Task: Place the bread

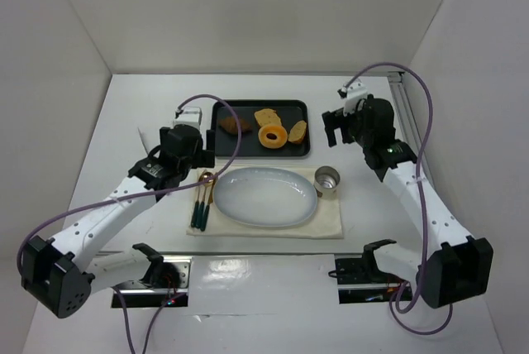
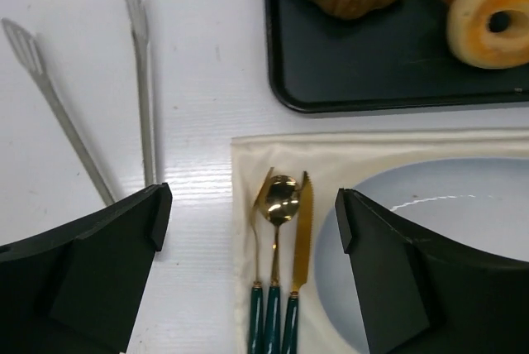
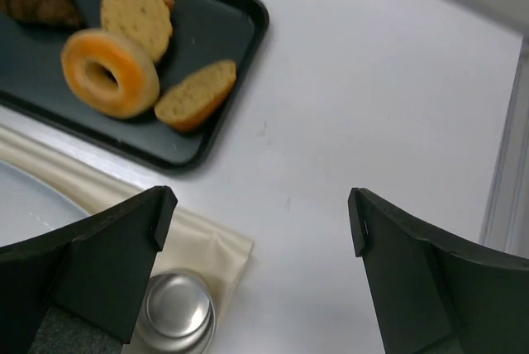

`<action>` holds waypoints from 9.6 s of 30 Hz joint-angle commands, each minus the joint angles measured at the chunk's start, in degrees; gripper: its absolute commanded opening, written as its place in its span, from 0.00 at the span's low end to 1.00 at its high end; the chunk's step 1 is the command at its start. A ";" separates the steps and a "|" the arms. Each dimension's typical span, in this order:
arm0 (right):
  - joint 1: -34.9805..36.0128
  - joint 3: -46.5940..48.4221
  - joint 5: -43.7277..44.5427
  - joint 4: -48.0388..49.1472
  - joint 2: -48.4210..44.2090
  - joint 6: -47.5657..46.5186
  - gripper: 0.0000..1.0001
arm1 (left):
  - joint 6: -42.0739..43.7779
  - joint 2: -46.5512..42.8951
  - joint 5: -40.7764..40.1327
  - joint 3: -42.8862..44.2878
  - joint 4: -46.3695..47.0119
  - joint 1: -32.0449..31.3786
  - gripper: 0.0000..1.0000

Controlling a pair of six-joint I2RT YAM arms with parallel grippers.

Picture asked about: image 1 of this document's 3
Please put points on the light blue oval plate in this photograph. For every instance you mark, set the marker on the light blue oval plate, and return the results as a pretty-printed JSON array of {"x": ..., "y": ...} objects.
[{"x": 265, "y": 197}]

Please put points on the stainless steel cup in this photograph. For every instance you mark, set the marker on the stainless steel cup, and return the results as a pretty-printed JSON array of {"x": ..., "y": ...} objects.
[{"x": 326, "y": 181}]

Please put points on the aluminium frame rail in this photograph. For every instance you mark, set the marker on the aluminium frame rail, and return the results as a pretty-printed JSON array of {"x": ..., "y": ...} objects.
[{"x": 404, "y": 111}]

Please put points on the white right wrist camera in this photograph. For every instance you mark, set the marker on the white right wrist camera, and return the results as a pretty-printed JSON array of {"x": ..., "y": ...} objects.
[{"x": 352, "y": 94}]

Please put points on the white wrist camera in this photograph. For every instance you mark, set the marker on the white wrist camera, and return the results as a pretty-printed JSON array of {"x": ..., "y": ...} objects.
[
  {"x": 352, "y": 94},
  {"x": 191, "y": 116}
]

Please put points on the round bread slice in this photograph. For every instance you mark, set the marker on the round bread slice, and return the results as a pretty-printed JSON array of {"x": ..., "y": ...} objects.
[{"x": 267, "y": 116}]

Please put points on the gold knife green handle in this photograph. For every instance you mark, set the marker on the gold knife green handle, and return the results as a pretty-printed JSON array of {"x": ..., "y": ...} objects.
[{"x": 210, "y": 195}]

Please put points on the brown croissant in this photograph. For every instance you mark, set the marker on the brown croissant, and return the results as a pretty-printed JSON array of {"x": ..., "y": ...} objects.
[{"x": 232, "y": 125}]

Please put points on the gold fork green handle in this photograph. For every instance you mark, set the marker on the gold fork green handle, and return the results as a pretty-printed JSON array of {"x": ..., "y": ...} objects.
[{"x": 203, "y": 221}]

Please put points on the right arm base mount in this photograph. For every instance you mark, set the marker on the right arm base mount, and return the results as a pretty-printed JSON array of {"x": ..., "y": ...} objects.
[{"x": 356, "y": 286}]

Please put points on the gold spoon green handle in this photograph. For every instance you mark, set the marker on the gold spoon green handle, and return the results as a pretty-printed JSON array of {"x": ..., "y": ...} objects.
[{"x": 199, "y": 200}]

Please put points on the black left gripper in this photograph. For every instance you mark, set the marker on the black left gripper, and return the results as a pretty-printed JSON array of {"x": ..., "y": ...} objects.
[{"x": 208, "y": 149}]

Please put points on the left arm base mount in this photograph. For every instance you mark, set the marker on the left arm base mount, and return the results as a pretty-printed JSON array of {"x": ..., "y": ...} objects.
[{"x": 172, "y": 286}]

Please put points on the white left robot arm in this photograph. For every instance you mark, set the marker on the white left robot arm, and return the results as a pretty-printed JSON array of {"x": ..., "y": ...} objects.
[{"x": 61, "y": 272}]

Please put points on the black baking tray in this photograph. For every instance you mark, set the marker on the black baking tray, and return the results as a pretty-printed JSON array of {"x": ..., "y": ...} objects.
[{"x": 290, "y": 112}]

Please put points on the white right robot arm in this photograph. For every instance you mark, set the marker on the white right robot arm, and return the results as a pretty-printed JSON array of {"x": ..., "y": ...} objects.
[{"x": 452, "y": 265}]

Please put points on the small bread loaf half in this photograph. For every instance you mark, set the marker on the small bread loaf half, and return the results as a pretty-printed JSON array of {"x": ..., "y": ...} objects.
[{"x": 298, "y": 132}]

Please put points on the beige cloth placemat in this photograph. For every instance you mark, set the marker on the beige cloth placemat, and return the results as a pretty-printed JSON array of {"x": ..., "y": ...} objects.
[{"x": 325, "y": 223}]

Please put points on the orange glazed donut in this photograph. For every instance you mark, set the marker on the orange glazed donut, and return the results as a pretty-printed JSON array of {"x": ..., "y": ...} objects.
[{"x": 272, "y": 136}]

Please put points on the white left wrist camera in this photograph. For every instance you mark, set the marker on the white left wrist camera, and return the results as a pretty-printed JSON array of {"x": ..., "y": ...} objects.
[{"x": 191, "y": 116}]

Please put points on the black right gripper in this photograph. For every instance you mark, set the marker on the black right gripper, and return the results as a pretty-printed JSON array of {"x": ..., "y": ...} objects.
[{"x": 335, "y": 125}]

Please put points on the metal tongs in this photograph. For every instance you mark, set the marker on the metal tongs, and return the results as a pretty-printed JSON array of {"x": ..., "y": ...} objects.
[{"x": 144, "y": 141}]

